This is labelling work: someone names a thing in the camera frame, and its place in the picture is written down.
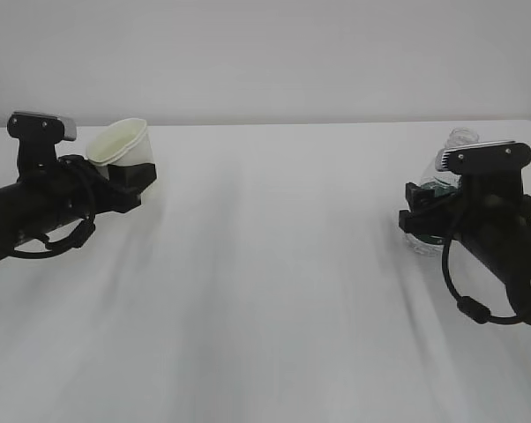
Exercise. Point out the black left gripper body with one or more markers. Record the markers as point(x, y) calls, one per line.
point(73, 189)

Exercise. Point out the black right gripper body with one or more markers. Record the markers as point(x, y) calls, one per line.
point(479, 197)

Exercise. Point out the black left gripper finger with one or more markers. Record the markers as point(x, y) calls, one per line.
point(134, 179)

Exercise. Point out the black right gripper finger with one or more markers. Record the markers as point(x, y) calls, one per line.
point(421, 199)

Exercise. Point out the clear plastic water bottle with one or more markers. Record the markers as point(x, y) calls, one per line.
point(441, 183)

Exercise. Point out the white paper cup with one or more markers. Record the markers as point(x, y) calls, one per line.
point(124, 143)

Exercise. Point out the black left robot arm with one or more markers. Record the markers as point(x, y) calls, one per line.
point(34, 244)

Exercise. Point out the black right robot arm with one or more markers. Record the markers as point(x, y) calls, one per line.
point(504, 248)

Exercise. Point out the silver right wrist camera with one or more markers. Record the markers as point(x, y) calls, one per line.
point(484, 158)

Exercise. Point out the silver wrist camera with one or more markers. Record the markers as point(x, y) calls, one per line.
point(484, 158)
point(38, 134)

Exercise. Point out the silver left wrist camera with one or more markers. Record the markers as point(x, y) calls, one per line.
point(38, 134)

